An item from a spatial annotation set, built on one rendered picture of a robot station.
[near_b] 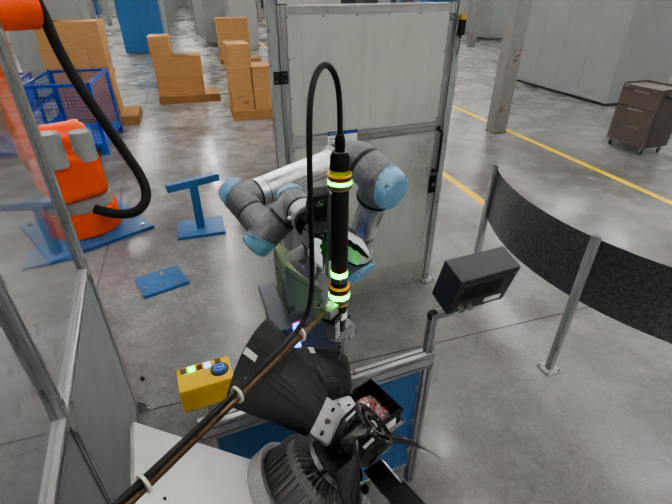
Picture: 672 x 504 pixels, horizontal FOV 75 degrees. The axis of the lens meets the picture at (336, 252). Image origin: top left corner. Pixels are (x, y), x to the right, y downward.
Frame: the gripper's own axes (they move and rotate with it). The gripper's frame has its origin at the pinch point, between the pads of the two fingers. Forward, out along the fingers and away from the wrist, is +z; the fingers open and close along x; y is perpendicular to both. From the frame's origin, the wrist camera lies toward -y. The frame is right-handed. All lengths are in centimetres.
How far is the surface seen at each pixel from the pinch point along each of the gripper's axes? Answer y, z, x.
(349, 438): 41.9, 8.8, 2.0
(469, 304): 56, -34, -65
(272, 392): 28.7, 1.3, 16.4
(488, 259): 41, -38, -73
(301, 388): 31.8, 0.1, 9.8
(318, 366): 47, -19, -1
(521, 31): 14, -487, -489
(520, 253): 105, -113, -174
